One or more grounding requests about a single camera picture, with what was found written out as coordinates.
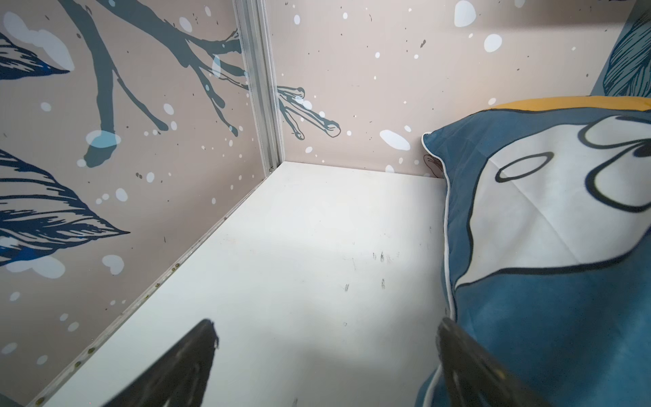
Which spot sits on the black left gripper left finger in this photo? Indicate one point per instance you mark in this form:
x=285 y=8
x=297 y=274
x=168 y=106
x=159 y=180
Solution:
x=179 y=377

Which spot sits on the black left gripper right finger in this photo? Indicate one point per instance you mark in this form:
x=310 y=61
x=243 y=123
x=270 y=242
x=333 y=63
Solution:
x=473 y=377

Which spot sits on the blue cartoon pillow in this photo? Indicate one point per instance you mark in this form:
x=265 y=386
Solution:
x=546 y=259

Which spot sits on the aluminium corner post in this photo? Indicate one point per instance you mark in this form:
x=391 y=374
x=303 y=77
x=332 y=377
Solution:
x=255 y=41

